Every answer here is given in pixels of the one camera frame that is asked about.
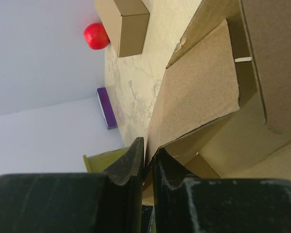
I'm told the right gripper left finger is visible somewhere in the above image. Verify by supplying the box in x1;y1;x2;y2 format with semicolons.
0;137;144;233

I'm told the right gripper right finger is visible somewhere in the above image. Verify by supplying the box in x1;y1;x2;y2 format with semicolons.
151;148;291;233

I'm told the purple rectangular box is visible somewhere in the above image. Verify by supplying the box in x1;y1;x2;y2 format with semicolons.
97;87;117;130

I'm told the small folded cardboard box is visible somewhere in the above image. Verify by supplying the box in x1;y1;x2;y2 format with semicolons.
94;0;150;58

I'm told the olive green plastic bin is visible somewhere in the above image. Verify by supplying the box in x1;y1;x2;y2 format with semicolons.
83;147;129;173

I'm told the red apple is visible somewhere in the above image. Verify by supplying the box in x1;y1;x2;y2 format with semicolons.
83;23;110;50

